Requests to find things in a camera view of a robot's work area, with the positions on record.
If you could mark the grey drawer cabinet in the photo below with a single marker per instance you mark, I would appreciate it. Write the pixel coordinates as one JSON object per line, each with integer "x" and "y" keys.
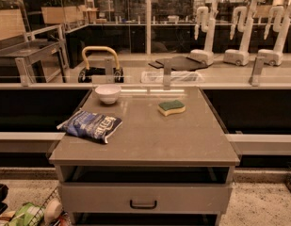
{"x": 188, "y": 148}

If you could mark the grey drawer front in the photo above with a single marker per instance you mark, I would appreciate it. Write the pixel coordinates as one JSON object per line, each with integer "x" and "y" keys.
{"x": 104, "y": 198}

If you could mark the green yellow sponge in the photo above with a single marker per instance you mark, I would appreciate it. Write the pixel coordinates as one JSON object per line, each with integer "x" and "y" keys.
{"x": 171, "y": 107}

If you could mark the clear plastic bin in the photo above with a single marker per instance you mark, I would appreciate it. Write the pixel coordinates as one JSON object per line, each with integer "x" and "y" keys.
{"x": 175, "y": 77}

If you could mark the white bowl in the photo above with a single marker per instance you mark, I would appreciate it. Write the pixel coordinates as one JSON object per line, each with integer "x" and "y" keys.
{"x": 109, "y": 93}

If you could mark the black floor mat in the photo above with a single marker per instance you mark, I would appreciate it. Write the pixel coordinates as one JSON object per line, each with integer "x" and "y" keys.
{"x": 179, "y": 63}

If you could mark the blue chip bag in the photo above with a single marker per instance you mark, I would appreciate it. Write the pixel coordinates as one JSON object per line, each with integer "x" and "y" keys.
{"x": 93, "y": 125}

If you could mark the white background robot left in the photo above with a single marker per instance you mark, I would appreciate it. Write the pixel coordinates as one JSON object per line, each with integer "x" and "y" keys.
{"x": 205, "y": 22}

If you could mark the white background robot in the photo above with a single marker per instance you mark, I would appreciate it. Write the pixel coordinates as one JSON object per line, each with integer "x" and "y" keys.
{"x": 205, "y": 22}
{"x": 279, "y": 19}
{"x": 242, "y": 20}

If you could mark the white background robot middle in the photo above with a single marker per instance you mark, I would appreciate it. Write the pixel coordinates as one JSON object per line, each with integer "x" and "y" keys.
{"x": 242, "y": 20}

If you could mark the grey background table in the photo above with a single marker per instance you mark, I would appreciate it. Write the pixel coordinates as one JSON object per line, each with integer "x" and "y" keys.
{"x": 40, "y": 61}

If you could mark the wooden planter box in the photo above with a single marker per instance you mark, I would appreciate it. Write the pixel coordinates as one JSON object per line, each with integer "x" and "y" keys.
{"x": 62, "y": 15}

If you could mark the white background robot right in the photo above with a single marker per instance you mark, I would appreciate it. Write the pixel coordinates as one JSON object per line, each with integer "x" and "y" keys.
{"x": 279, "y": 19}

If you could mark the white cup in basket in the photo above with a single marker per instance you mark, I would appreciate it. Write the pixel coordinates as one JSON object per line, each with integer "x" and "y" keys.
{"x": 52, "y": 211}

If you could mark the green snack bag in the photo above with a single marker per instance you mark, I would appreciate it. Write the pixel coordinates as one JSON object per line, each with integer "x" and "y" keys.
{"x": 28, "y": 215}

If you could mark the black drawer handle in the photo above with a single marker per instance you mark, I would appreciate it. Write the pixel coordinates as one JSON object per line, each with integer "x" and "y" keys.
{"x": 143, "y": 205}

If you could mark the wire basket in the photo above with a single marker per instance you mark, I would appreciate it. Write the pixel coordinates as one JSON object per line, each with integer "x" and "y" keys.
{"x": 62, "y": 220}

